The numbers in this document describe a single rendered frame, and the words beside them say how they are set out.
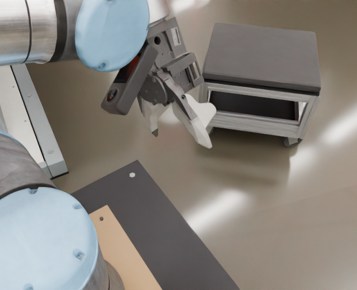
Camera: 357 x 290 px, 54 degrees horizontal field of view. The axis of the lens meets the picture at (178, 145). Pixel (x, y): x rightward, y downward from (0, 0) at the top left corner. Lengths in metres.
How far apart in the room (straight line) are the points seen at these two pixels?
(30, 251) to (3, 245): 0.03
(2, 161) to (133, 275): 0.33
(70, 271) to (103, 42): 0.27
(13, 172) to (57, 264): 0.18
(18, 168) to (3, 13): 0.32
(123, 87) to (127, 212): 0.44
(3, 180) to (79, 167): 0.83
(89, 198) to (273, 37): 0.90
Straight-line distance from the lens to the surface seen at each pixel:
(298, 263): 1.20
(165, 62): 0.56
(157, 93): 0.55
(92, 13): 0.33
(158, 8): 0.53
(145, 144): 1.41
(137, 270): 0.73
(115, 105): 0.50
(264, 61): 1.28
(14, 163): 0.60
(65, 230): 0.48
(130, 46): 0.37
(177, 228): 0.85
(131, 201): 0.90
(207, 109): 0.56
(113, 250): 0.75
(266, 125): 1.32
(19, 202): 0.51
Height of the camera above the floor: 1.05
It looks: 49 degrees down
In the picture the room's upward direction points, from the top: straight up
